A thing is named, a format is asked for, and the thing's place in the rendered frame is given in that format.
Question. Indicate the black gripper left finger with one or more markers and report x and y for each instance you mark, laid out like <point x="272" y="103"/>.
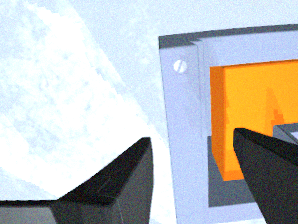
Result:
<point x="120" y="193"/>

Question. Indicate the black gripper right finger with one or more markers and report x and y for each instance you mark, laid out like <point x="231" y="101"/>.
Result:
<point x="270" y="168"/>

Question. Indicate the orange l-shaped part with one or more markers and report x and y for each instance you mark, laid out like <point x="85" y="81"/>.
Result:
<point x="254" y="96"/>

